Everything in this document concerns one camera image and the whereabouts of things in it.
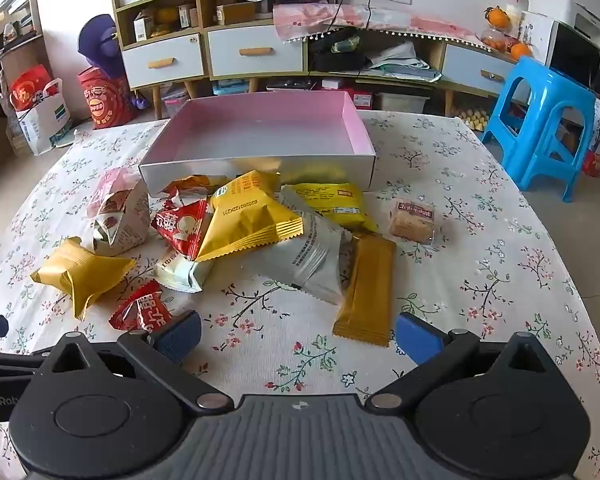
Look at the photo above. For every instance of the white paper bag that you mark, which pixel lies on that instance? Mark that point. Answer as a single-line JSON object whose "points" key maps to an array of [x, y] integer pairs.
{"points": [[45, 125]]}

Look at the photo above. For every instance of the orange-red snack packet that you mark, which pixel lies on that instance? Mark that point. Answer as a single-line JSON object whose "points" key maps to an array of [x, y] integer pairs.
{"points": [[195, 185]]}

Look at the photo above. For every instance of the white foam box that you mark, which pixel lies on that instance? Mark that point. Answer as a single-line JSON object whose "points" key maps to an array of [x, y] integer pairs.
{"points": [[550, 5]]}

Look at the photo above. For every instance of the black flat device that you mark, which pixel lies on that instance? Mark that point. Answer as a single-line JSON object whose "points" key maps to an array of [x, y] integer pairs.
{"points": [[300, 85]]}

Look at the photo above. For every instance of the orange fruit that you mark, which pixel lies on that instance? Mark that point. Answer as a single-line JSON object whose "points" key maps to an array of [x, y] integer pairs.
{"points": [[521, 50], [497, 17]]}

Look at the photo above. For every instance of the pink snack packet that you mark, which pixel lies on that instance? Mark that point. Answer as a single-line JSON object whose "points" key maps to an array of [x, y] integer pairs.
{"points": [[115, 180]]}

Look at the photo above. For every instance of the blue plastic stool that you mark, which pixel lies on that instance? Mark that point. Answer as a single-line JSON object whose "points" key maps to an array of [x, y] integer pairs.
{"points": [[545, 85]]}

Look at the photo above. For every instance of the white newspaper-print snack bag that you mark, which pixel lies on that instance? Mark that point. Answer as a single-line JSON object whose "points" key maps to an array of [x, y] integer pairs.
{"points": [[122, 225]]}

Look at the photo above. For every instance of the pink cloth cover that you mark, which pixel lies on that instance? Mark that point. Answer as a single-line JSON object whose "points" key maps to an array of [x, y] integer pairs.
{"points": [[395, 20]]}

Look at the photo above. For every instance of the red plastic bag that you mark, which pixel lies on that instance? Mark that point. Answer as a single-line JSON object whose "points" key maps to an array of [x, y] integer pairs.
{"points": [[30, 90]]}

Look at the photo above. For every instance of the purple plush cushion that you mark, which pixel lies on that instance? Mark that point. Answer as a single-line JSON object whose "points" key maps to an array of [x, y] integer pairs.
{"points": [[95, 45]]}

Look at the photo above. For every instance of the small white carton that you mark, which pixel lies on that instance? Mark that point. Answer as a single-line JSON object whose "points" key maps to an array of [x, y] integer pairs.
{"points": [[142, 27]]}

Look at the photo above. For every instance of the floral tablecloth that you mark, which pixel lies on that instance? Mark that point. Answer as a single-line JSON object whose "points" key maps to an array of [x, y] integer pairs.
{"points": [[480, 260]]}

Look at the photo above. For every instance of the yellow egg tray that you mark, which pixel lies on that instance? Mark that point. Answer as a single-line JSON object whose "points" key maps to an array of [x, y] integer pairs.
{"points": [[472, 117]]}

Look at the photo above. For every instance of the red round gift bag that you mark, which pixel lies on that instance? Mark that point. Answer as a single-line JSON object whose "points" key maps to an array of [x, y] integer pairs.
{"points": [[102, 105]]}

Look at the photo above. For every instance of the red snack packet white circle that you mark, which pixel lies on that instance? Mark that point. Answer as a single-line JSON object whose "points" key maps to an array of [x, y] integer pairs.
{"points": [[180, 227]]}

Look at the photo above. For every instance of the bright yellow snack packet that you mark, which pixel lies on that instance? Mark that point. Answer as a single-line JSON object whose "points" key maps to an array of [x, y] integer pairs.
{"points": [[330, 202]]}

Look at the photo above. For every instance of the long gold snack bar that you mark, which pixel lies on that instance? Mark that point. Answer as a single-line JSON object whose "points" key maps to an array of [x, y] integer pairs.
{"points": [[365, 290]]}

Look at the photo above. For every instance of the white printer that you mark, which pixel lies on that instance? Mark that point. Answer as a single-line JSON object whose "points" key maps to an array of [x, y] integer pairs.
{"points": [[592, 17]]}

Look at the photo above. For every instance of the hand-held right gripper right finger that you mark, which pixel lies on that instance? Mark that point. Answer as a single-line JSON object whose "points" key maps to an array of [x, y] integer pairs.
{"points": [[417, 338]]}

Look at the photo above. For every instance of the gold snack packet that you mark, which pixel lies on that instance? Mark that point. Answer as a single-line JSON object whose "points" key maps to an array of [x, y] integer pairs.
{"points": [[80, 275]]}

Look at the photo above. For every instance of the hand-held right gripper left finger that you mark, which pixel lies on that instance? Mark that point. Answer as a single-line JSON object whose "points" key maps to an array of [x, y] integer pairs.
{"points": [[182, 334]]}

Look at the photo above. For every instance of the small clear storage box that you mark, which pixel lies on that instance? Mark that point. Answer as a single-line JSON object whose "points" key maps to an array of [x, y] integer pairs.
{"points": [[175, 105]]}

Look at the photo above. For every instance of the small red snack packet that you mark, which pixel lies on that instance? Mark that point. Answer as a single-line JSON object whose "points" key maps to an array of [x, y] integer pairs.
{"points": [[140, 312]]}

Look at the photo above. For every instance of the grey-white snack packet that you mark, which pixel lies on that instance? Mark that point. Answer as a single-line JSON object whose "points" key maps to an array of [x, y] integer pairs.
{"points": [[305, 260]]}

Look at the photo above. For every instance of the red box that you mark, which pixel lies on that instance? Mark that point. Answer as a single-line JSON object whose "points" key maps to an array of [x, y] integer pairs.
{"points": [[367, 100]]}

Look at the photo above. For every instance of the white microwave oven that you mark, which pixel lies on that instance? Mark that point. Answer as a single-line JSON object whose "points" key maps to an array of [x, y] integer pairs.
{"points": [[575, 60]]}

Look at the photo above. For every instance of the blue-lid storage box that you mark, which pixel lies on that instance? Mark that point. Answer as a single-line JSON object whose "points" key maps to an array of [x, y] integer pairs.
{"points": [[230, 87]]}

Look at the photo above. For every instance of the glass jar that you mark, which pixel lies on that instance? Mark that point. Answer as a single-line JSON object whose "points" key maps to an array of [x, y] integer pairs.
{"points": [[495, 40]]}

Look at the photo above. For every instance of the white folded cloth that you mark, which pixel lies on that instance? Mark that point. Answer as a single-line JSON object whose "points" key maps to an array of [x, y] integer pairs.
{"points": [[400, 60]]}

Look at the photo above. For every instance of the clear-wrapped pastry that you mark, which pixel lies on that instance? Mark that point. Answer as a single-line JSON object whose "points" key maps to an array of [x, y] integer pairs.
{"points": [[412, 222]]}

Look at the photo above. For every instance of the pink cardboard box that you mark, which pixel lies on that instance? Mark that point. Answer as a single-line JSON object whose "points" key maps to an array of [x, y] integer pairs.
{"points": [[260, 130]]}

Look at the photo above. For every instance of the wooden bookshelf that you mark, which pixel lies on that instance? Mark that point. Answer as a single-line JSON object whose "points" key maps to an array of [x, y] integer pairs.
{"points": [[20, 55]]}

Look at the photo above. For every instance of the black bag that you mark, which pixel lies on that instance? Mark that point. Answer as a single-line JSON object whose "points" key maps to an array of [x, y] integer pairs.
{"points": [[340, 62]]}

